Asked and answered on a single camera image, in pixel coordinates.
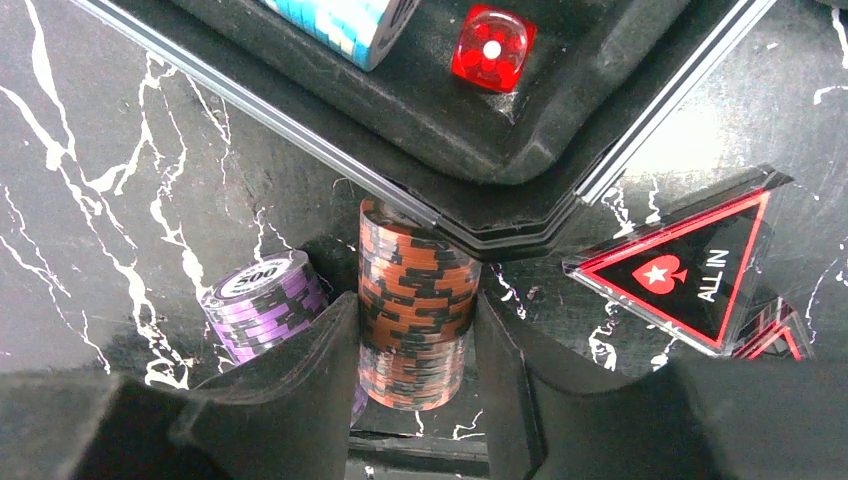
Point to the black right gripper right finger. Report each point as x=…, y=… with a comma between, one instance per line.
x=553, y=414

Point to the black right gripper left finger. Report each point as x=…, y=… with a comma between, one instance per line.
x=286, y=413

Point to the purple poker chip stack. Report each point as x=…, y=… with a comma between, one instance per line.
x=264, y=304

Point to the brown black chip stack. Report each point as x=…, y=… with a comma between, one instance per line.
x=416, y=296

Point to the black foam-lined poker case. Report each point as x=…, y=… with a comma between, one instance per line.
x=501, y=175

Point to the lower all-in triangle button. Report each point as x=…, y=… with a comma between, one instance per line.
x=775, y=331

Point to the all-in triangle button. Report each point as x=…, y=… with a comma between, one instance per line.
x=775, y=331
x=690, y=273

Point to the upper all-in triangle button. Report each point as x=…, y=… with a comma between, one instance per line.
x=690, y=273

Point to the light blue chip stack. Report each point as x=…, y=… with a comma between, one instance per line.
x=362, y=31

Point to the red die in case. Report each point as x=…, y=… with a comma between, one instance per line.
x=492, y=48

